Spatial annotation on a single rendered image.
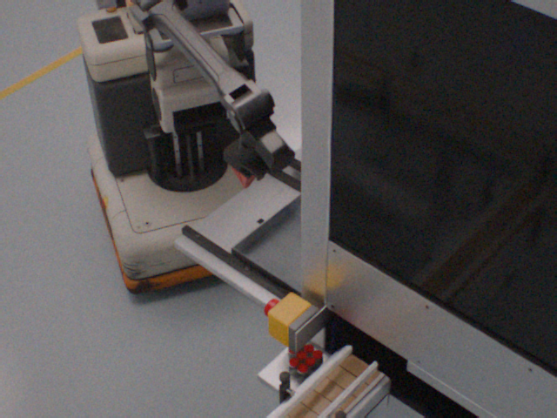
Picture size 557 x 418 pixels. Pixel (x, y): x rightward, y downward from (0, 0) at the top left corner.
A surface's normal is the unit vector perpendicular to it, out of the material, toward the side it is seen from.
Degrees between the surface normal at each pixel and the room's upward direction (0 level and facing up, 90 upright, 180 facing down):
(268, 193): 0
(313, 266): 90
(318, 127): 90
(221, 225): 0
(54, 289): 0
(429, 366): 90
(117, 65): 90
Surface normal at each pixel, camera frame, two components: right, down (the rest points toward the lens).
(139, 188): -0.01, -0.72
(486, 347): -0.66, 0.53
